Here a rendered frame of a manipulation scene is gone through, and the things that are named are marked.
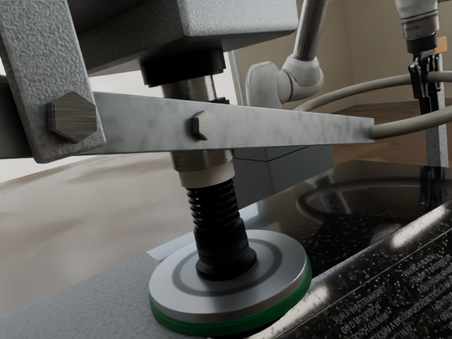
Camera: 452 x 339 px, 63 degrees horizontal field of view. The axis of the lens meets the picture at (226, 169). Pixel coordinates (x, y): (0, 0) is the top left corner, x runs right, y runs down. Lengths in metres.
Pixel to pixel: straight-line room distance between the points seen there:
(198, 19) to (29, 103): 0.15
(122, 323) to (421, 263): 0.42
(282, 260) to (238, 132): 0.18
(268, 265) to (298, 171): 1.16
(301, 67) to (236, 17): 1.39
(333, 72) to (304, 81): 6.49
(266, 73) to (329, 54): 6.55
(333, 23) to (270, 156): 7.03
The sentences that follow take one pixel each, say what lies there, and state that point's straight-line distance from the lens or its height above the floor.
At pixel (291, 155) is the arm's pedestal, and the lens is 1.59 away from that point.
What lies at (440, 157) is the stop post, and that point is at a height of 0.44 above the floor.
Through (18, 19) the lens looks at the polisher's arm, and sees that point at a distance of 0.27.
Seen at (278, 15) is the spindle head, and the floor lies 1.14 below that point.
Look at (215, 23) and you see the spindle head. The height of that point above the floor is 1.13.
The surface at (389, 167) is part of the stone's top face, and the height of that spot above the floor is 0.82.
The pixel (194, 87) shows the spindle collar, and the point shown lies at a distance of 0.43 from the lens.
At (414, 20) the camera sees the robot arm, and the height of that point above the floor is 1.14.
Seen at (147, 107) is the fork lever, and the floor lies 1.08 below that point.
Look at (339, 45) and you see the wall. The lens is 8.46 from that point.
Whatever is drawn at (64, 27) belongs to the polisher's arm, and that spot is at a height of 1.14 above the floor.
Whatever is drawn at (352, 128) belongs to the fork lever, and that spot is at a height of 0.96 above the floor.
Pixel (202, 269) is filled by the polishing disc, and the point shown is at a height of 0.86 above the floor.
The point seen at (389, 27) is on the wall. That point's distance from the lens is 8.20.
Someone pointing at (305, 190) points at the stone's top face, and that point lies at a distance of 0.83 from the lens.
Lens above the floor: 1.09
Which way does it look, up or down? 13 degrees down
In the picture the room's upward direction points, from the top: 12 degrees counter-clockwise
